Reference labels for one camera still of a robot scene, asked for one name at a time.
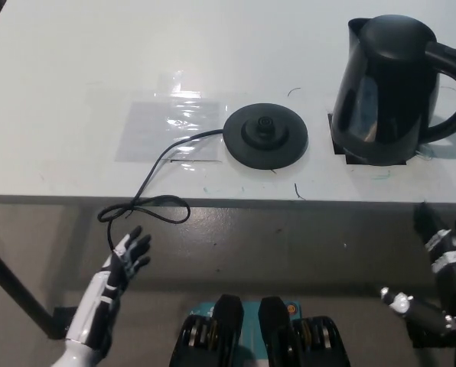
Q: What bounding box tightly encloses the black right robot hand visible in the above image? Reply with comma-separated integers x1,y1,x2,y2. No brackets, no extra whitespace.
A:
379,201,456,337

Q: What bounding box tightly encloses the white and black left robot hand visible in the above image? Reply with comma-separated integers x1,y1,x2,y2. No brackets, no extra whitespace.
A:
64,225,153,353

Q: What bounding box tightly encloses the black electric kettle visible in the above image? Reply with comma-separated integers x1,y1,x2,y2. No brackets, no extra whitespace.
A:
330,15,456,167

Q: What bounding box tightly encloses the round black kettle base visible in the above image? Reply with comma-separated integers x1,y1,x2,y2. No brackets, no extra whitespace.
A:
222,102,310,170

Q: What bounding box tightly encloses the black table leg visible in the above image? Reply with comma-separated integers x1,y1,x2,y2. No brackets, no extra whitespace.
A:
0,213,56,339

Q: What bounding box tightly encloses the clear plastic sheet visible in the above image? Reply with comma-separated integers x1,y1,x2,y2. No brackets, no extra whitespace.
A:
115,97,228,164

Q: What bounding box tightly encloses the black tape patch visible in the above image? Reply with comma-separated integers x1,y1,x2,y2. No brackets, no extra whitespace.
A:
327,112,409,167

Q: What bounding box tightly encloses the black table foot bracket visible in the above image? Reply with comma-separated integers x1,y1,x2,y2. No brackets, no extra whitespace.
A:
51,305,80,340

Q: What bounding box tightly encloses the black power cord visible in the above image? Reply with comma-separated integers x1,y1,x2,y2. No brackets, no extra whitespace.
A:
97,128,226,253

